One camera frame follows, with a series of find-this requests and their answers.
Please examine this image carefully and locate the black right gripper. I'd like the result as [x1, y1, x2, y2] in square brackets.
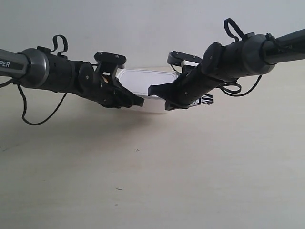
[148, 42, 229, 111]

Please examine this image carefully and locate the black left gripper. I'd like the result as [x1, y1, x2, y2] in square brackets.
[71, 61, 144, 108]

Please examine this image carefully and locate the white lidded plastic container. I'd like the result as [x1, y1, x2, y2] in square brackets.
[117, 69, 177, 115]

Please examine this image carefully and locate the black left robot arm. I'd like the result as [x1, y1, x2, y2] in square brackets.
[0, 47, 144, 108]

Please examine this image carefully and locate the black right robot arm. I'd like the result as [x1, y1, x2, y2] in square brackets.
[148, 30, 305, 110]

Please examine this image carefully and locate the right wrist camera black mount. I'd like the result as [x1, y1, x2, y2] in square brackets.
[167, 51, 202, 72]

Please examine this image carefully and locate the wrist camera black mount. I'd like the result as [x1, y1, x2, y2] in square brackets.
[94, 52, 127, 78]
[167, 51, 202, 72]

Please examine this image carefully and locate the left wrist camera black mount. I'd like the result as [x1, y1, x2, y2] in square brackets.
[94, 52, 127, 78]

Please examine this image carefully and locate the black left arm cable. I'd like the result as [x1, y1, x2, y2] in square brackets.
[0, 35, 70, 125]

